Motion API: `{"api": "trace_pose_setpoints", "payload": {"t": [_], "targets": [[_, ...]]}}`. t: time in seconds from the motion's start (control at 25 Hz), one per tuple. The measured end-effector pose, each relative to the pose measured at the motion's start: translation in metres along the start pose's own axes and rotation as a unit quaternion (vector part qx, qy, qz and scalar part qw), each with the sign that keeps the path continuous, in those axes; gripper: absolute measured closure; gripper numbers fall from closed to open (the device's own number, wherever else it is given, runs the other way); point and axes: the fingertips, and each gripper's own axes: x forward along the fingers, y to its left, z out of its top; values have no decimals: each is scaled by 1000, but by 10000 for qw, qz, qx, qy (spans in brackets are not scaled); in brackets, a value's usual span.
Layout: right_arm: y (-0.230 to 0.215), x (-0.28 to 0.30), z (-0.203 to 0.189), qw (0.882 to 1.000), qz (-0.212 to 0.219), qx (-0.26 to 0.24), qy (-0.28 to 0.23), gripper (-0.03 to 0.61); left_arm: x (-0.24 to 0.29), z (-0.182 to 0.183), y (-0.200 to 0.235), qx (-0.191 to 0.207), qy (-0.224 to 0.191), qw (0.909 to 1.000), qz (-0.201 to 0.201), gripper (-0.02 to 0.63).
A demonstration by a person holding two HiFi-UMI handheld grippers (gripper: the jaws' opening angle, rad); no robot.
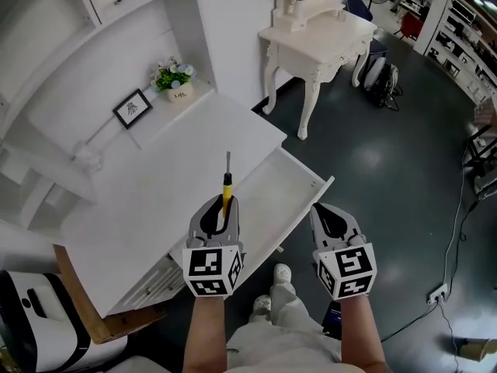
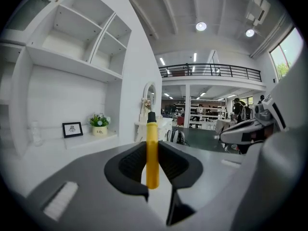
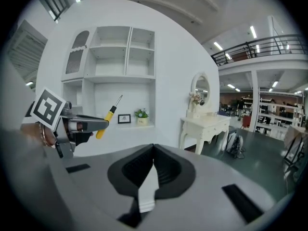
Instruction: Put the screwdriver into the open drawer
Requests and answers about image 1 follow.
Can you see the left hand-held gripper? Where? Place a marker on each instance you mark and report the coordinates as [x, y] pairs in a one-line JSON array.
[[206, 264]]

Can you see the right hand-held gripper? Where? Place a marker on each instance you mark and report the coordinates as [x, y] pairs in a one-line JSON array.
[[349, 266]]

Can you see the yellow black screwdriver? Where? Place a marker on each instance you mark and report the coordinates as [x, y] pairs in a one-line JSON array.
[[227, 187]]

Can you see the white drawer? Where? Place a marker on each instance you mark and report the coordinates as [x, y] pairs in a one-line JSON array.
[[272, 192]]

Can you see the person's right forearm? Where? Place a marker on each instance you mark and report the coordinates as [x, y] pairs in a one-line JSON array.
[[361, 332]]

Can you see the person's left forearm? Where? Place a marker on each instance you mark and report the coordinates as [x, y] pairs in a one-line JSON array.
[[207, 332]]

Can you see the person's white right shoe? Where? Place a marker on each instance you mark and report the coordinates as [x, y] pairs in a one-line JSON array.
[[282, 273]]

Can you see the person's white shoe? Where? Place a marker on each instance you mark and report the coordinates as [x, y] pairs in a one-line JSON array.
[[282, 273], [262, 303]]

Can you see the white desk with hutch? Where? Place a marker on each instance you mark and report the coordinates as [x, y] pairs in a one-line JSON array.
[[155, 161]]

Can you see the dark blue box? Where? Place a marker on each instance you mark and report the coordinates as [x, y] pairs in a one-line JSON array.
[[332, 319]]

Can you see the person's white left shoe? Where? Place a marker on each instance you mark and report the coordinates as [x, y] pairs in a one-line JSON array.
[[262, 303]]

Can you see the person's light trousers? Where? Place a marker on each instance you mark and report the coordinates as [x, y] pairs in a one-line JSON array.
[[283, 336]]

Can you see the white power strip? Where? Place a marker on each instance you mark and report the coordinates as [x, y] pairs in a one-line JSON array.
[[438, 293]]

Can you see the black framed picture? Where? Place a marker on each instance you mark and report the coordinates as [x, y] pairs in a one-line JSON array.
[[132, 108]]

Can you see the white pot with flowers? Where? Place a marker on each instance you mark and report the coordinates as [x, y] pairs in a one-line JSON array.
[[174, 77]]

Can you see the white ornate dressing table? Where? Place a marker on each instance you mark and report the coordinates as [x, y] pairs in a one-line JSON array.
[[318, 49]]

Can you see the beige cardboard object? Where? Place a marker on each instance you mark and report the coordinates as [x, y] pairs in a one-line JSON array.
[[473, 349]]

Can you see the white black appliance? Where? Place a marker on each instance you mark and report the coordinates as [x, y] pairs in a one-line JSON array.
[[46, 325]]

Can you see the red chair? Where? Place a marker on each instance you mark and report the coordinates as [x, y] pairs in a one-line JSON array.
[[411, 25]]

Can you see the dark blue chair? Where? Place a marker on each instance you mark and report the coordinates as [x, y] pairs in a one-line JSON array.
[[359, 10]]

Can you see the white storage shelf unit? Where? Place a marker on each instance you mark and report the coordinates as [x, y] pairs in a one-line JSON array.
[[462, 33]]

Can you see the black frame table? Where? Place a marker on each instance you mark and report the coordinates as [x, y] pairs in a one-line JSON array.
[[481, 150]]

